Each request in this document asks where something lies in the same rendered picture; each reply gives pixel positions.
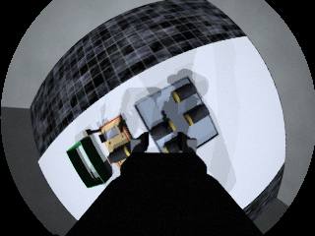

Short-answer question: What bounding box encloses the flat grey tray with black rim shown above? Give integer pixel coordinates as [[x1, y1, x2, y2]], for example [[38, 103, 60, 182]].
[[133, 76, 220, 152]]

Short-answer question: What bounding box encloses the black battery with gold end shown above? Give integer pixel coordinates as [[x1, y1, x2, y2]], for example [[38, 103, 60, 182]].
[[163, 139, 180, 152], [150, 119, 176, 141], [184, 104, 210, 126], [109, 145, 130, 163], [171, 83, 197, 103]]

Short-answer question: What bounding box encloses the green open-top box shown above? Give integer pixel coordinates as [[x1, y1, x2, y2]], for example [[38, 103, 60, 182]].
[[66, 138, 112, 188]]

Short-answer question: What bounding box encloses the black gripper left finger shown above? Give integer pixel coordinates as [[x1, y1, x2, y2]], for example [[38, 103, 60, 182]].
[[130, 132, 150, 153]]

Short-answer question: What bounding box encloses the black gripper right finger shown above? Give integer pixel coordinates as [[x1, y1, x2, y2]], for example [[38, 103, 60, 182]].
[[177, 132, 197, 153]]

